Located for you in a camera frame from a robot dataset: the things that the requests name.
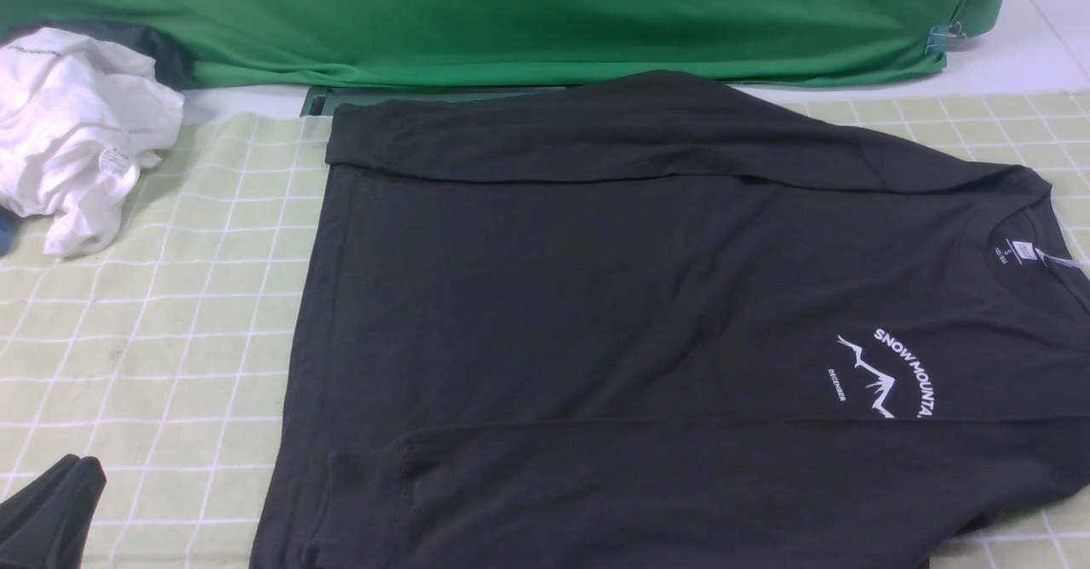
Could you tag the green backdrop cloth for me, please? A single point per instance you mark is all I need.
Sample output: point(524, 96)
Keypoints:
point(458, 43)

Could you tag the light green checkered table mat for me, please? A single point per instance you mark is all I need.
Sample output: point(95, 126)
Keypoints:
point(167, 355)

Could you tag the small blue object left edge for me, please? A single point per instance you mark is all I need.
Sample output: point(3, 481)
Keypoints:
point(6, 234)

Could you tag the blue binder clip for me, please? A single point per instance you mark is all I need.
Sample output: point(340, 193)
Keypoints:
point(944, 38)

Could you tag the dark gray garment behind white shirt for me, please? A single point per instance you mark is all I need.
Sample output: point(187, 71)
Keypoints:
point(173, 63)

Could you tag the crumpled white shirt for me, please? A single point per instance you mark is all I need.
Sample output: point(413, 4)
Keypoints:
point(81, 119)

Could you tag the black gripper image-left finger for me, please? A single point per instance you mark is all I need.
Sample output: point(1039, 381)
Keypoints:
point(46, 523)

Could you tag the dark gray long-sleeved shirt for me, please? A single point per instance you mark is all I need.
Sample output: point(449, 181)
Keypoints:
point(659, 323)

